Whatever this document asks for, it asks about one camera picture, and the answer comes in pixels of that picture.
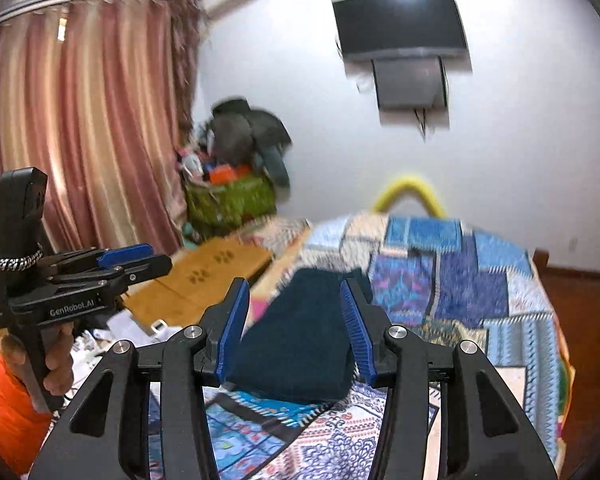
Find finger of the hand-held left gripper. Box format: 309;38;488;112
97;243;154;270
112;254;174;288

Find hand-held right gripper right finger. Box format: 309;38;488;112
339;277;566;480

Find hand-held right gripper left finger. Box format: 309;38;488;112
30;277;253;480

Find dark teal fleece pants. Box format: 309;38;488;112
228;267;376;403

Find person's left hand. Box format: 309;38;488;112
0;321;76;398

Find wooden lap desk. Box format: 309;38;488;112
122;237;273;328

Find green patterned bag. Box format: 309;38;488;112
185;172;277;233

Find orange box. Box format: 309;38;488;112
207;162;251;186

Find pink striped curtain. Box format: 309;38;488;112
0;0;203;261

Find patchwork printed quilt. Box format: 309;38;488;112
150;212;573;480

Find grey box under television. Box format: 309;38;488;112
371;57;450;111

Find yellow curved bed rail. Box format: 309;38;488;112
372;174;448;218

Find black television cable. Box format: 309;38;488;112
412;105;431;142

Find white curtain rail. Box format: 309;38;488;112
0;0;176;28

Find wall-mounted black television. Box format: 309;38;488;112
331;0;468;61

